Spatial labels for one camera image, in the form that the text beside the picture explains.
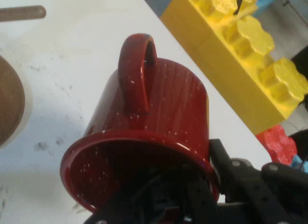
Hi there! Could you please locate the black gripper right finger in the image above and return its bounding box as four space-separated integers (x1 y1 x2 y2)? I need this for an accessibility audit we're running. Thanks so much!
208 138 308 224

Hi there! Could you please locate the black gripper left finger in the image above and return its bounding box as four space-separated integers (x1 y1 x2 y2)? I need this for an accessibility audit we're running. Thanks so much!
83 161 218 224

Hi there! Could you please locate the red speckled mug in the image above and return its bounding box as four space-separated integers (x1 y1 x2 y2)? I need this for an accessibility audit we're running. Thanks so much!
60 33 221 216

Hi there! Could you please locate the low red toy brick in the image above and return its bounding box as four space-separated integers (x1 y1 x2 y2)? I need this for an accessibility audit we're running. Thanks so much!
255 124 298 166

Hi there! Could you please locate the yellow toy brick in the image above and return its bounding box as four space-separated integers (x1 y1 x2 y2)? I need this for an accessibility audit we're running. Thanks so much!
160 0 308 135

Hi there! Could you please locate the brown wooden mug tree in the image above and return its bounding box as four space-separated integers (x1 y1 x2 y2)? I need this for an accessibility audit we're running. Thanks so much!
0 5 47 148

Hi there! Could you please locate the light blue toy brick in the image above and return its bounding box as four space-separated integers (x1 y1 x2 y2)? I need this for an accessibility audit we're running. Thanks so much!
255 0 275 17

